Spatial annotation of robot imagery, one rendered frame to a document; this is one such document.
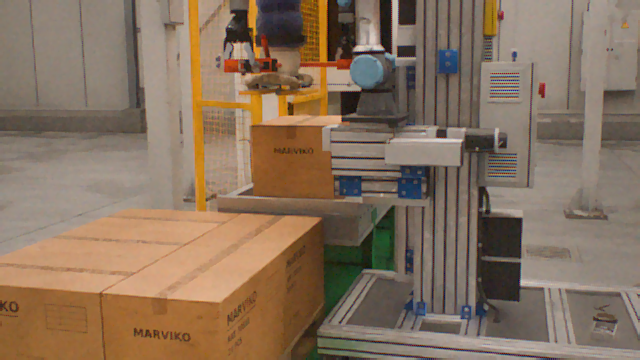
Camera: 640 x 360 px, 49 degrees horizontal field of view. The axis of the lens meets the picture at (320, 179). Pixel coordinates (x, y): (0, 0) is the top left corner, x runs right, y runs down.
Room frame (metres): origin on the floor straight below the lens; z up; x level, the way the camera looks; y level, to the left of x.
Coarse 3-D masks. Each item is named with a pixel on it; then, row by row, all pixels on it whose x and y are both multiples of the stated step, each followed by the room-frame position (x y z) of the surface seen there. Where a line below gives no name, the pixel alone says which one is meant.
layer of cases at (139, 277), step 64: (64, 256) 2.51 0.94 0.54; (128, 256) 2.50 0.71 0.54; (192, 256) 2.49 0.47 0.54; (256, 256) 2.48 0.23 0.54; (320, 256) 3.07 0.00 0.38; (0, 320) 2.18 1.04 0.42; (64, 320) 2.12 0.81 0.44; (128, 320) 2.06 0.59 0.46; (192, 320) 2.01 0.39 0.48; (256, 320) 2.27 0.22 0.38
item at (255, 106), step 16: (192, 0) 4.68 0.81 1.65; (192, 16) 4.68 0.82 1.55; (192, 32) 4.68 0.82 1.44; (208, 32) 4.56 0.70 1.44; (192, 48) 4.68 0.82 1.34; (240, 48) 4.25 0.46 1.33; (256, 48) 4.09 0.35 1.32; (192, 64) 4.69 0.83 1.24; (192, 80) 4.70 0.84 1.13; (192, 96) 4.71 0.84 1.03; (224, 96) 4.42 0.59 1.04; (256, 96) 4.08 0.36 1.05; (256, 112) 4.08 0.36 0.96; (224, 160) 4.44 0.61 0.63; (240, 160) 4.28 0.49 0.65; (208, 208) 4.63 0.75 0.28
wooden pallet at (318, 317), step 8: (320, 312) 3.06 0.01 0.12; (312, 320) 2.93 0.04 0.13; (320, 320) 3.05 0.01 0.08; (304, 328) 2.81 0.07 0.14; (312, 328) 3.00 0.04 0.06; (296, 336) 2.71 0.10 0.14; (304, 336) 3.01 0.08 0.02; (312, 336) 3.00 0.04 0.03; (296, 344) 2.92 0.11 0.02; (304, 344) 2.92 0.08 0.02; (312, 344) 2.92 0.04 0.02; (288, 352) 2.59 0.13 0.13; (296, 352) 2.83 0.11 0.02; (304, 352) 2.83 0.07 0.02
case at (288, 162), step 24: (288, 120) 3.59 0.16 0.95; (312, 120) 3.57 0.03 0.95; (336, 120) 3.56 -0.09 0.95; (264, 144) 3.33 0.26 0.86; (288, 144) 3.31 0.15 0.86; (312, 144) 3.28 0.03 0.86; (264, 168) 3.33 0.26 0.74; (288, 168) 3.31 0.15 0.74; (312, 168) 3.28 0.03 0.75; (264, 192) 3.33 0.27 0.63; (288, 192) 3.31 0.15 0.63; (312, 192) 3.28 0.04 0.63
